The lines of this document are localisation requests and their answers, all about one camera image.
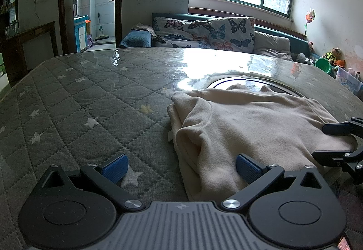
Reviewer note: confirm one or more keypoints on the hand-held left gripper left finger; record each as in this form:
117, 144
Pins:
115, 167

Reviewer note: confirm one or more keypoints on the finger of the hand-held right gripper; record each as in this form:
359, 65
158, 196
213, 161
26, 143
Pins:
334, 157
340, 128

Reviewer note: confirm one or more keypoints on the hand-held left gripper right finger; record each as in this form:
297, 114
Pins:
249, 167

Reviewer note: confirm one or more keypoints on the cream sweatshirt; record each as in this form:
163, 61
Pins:
255, 125

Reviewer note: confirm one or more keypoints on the clear plastic storage box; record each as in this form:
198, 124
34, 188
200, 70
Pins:
348, 79

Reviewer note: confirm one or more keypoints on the orange plush toy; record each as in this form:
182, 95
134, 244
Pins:
339, 63

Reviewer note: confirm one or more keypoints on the green plastic basin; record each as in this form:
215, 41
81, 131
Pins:
323, 65

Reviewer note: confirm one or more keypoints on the plush bear in yellow vest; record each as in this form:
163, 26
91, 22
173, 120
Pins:
331, 55

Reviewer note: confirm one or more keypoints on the grey plush toy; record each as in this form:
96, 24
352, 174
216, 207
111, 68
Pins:
304, 58

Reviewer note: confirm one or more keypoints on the round black induction cooker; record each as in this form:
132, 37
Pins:
227, 84

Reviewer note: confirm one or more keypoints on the pink plush toy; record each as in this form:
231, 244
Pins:
310, 45

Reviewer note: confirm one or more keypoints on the beige cushion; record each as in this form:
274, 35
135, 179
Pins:
272, 45

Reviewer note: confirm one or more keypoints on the colourful pinwheel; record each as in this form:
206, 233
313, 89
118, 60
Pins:
310, 17

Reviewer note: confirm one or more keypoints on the teal sofa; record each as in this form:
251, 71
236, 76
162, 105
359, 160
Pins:
272, 31

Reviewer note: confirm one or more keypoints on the blue towel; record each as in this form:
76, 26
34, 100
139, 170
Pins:
134, 39

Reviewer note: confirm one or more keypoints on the purple plastic stool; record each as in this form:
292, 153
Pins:
88, 39

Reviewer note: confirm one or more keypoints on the mop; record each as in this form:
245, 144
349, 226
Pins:
101, 36

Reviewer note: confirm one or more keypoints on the upright butterfly print cushion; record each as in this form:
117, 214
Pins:
231, 34

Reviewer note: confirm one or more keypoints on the blue bathroom cabinet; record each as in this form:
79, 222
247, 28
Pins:
80, 34

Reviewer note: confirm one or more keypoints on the beige folded cloth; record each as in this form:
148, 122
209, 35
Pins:
143, 27

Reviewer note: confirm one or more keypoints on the flat butterfly print cushion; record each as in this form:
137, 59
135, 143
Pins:
178, 31

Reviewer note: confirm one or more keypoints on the dark wooden sideboard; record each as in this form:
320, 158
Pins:
31, 37

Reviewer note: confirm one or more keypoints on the dark wooden door frame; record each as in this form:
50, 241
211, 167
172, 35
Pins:
66, 3

